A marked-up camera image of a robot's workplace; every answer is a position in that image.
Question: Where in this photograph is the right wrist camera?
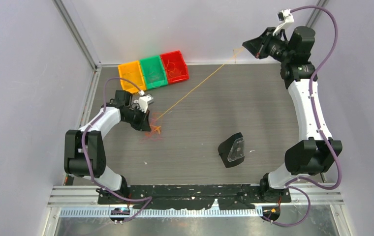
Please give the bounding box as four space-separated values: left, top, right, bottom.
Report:
273 9 294 35

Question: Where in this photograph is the red plastic bin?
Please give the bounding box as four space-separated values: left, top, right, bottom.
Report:
159 51 189 84

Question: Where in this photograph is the green plastic bin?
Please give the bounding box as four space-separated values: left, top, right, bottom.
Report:
139 55 168 90

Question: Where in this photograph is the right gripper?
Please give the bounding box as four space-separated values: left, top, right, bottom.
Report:
243 27 293 63

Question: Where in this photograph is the orange cable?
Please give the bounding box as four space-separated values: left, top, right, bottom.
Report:
165 60 185 79

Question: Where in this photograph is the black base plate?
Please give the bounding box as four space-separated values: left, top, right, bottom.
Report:
96 184 291 210

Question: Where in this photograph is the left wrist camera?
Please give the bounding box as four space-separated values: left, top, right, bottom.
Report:
137 90 154 113

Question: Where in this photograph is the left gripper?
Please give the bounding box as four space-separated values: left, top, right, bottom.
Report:
122 106 150 132

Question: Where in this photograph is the yellow plastic bin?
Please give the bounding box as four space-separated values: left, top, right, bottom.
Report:
118 60 147 94

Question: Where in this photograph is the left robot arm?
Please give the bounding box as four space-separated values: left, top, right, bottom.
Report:
64 90 154 204

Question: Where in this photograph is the cable bundle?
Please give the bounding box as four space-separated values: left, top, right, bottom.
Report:
140 112 165 144

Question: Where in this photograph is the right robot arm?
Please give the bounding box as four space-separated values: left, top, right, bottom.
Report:
242 26 343 202

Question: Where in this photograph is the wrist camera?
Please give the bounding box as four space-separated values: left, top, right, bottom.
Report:
137 90 154 113
273 9 294 35

